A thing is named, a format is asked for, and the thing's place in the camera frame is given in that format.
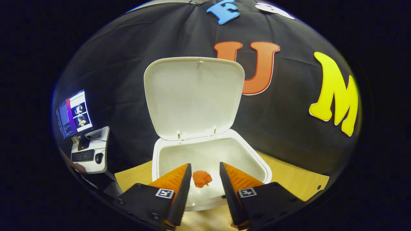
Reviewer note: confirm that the orange paper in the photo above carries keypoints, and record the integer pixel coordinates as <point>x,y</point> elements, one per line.
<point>201,178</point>

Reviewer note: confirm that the small black backdrop clip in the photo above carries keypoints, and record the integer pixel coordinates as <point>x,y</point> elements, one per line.
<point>194,2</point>

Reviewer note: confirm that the black computer mouse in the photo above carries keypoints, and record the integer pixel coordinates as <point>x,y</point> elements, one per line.
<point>99,158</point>

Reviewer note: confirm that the black keyboard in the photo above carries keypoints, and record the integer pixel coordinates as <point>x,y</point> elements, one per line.
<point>83,155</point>

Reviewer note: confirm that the computer monitor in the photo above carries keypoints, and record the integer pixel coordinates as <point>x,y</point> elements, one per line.
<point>75,114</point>

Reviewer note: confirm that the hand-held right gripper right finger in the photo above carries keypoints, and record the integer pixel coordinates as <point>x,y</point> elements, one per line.
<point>228,195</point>

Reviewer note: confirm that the wooden desktop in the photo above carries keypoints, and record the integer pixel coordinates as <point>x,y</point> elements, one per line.
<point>289,179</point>

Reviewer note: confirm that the black backdrop cloth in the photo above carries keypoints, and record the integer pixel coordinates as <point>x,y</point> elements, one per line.
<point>128,80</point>

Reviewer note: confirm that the white desktop garbage bin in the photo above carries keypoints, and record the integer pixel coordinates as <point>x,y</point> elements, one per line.
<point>192,96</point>

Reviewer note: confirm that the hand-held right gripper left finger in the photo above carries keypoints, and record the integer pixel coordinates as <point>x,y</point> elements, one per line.
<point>183,195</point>

